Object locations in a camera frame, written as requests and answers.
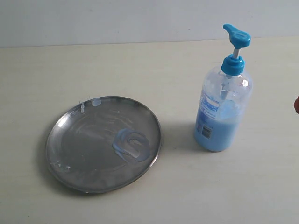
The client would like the blue pump soap bottle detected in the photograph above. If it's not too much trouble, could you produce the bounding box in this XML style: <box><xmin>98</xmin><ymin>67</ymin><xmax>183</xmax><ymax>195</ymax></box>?
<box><xmin>194</xmin><ymin>24</ymin><xmax>253</xmax><ymax>152</ymax></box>

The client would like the blue soap blob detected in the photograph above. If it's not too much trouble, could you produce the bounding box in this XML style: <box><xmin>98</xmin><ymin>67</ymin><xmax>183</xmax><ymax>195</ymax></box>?
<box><xmin>112</xmin><ymin>128</ymin><xmax>150</xmax><ymax>164</ymax></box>

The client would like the round steel plate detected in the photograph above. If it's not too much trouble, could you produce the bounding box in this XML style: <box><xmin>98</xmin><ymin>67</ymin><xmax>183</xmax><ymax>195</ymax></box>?
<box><xmin>45</xmin><ymin>96</ymin><xmax>162</xmax><ymax>194</ymax></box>

